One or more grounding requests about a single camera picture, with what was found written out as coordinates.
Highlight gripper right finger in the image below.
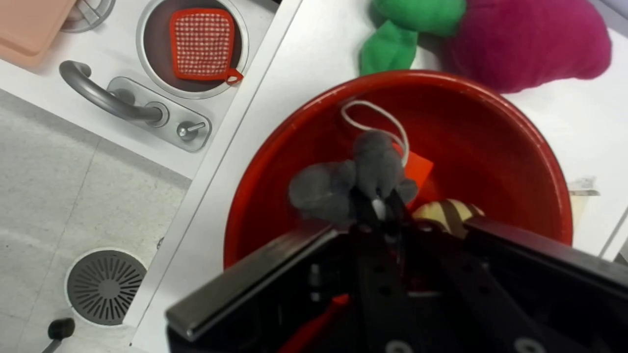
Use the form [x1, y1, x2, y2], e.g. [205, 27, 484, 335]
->
[464, 217, 628, 299]

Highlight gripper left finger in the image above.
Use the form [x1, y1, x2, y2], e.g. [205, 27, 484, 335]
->
[164, 221, 357, 343]

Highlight grey mouse plushy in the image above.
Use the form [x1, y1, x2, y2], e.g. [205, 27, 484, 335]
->
[288, 97, 419, 229]

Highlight red plastic bowl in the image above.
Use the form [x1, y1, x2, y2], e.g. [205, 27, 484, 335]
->
[221, 68, 574, 270]

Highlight round toy sink basin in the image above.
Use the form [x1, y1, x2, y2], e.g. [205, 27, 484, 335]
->
[135, 0, 251, 99]

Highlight beige tape strip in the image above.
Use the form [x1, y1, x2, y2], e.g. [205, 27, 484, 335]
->
[567, 174, 600, 239]

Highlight yellow brown-striped plush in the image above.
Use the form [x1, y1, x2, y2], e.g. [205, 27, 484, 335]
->
[410, 197, 486, 239]

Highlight grey office chair with casters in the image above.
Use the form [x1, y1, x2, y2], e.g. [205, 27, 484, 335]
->
[41, 315, 76, 353]

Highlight white toy kitchen unit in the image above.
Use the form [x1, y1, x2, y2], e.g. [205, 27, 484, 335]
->
[0, 0, 628, 353]

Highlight magenta radish plush green leaves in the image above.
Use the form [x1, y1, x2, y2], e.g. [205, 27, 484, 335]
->
[357, 0, 614, 94]

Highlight grey toy faucet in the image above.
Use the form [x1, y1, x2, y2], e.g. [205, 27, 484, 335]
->
[58, 58, 213, 154]

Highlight orange square mesh pot holder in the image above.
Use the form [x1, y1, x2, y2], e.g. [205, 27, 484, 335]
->
[166, 5, 245, 86]

